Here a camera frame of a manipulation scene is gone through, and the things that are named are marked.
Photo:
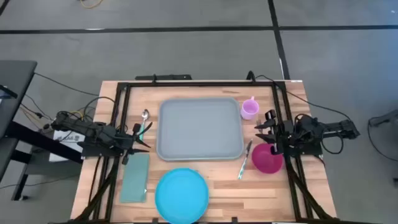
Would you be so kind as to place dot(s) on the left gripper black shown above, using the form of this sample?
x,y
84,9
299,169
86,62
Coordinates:
x,y
126,141

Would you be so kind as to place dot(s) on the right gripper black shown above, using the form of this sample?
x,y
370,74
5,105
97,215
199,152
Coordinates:
x,y
281,133

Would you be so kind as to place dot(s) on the pink plastic mug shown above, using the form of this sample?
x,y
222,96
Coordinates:
x,y
248,109

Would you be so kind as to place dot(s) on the magenta plastic bowl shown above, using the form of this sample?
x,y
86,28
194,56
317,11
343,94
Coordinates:
x,y
264,163

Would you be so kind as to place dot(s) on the teal cloth napkin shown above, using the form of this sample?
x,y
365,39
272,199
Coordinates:
x,y
134,179

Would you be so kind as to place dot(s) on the blue round plastic plate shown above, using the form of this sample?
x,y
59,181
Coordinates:
x,y
182,196

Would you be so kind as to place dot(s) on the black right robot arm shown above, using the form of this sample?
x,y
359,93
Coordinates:
x,y
335,127

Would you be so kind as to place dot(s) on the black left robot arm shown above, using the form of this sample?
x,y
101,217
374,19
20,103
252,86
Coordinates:
x,y
87,127

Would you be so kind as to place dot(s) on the grey rectangular plastic tray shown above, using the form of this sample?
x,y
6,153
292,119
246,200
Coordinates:
x,y
199,129

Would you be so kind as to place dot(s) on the black flat bar device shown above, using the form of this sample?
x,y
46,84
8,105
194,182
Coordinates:
x,y
163,77

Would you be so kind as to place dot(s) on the white paper label sheet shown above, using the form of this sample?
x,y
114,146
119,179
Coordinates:
x,y
66,138

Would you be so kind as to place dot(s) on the black floor stand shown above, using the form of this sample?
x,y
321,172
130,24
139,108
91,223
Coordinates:
x,y
387,119

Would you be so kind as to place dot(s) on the black desk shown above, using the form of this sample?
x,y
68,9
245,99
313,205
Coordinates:
x,y
15,81

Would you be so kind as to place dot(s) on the dark device on desk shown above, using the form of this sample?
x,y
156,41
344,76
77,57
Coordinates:
x,y
7,91

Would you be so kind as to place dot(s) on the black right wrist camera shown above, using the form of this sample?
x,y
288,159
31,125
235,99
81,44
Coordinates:
x,y
274,149

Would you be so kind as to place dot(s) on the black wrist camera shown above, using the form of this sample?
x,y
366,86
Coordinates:
x,y
274,149
125,160

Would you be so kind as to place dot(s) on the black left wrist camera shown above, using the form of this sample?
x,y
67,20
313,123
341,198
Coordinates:
x,y
125,160

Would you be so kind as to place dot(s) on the black aluminium table frame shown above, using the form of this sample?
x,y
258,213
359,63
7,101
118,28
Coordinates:
x,y
199,84

